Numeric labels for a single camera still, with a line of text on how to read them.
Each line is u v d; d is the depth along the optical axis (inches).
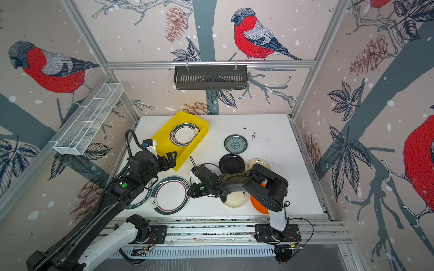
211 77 41.8
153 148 26.4
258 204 19.9
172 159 27.3
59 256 15.4
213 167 36.4
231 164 37.5
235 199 32.8
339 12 28.9
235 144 41.9
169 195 33.2
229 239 28.7
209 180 27.5
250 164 37.3
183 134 43.6
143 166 21.7
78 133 28.7
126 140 21.3
